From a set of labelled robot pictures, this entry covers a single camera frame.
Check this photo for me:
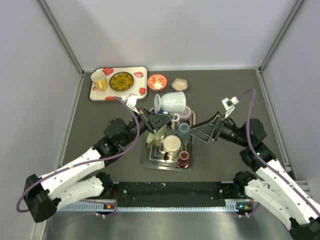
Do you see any grey cable duct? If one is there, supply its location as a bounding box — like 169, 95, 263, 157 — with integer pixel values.
60, 200, 254, 213

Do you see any lilac mug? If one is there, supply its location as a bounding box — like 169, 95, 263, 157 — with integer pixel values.
177, 106, 192, 124

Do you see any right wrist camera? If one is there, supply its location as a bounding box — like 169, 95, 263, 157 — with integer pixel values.
221, 96, 239, 119

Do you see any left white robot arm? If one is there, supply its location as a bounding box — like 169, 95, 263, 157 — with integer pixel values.
22, 107, 174, 223

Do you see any cream speckled mug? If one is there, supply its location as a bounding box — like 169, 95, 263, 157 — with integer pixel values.
163, 135, 182, 162

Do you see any pale blue footed mug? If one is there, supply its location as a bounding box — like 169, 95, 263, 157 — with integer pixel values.
154, 91, 186, 122

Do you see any yellow mug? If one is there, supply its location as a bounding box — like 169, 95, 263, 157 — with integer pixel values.
90, 70, 108, 91

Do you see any yellow patterned plate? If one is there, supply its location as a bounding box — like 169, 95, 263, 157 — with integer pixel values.
109, 71, 134, 92

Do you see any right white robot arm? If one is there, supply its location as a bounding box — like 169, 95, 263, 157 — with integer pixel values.
188, 112, 320, 240

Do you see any red patterned bowl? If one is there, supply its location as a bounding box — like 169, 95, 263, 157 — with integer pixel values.
147, 73, 168, 92

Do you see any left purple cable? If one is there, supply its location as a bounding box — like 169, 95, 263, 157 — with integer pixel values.
16, 96, 141, 213

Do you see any strawberry pattern tray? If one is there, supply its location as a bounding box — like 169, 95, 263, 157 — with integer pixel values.
89, 66, 148, 102

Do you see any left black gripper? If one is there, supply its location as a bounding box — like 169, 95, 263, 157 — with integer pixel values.
120, 107, 173, 148

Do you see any light green mug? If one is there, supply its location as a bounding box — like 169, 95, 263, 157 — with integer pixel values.
146, 126, 166, 144

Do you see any dark blue mug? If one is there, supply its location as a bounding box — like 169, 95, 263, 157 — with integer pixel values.
154, 108, 170, 115

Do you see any small flower shaped bowl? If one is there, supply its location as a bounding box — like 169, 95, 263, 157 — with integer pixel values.
171, 78, 188, 92

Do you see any grey blue mug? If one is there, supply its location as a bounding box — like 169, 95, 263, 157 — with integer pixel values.
176, 122, 191, 142

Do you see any dark red brown mug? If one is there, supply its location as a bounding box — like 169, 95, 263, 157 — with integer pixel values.
177, 150, 191, 169

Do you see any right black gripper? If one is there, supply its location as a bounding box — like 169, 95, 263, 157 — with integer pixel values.
188, 111, 250, 148

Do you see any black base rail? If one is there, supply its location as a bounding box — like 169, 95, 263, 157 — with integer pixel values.
84, 181, 253, 208

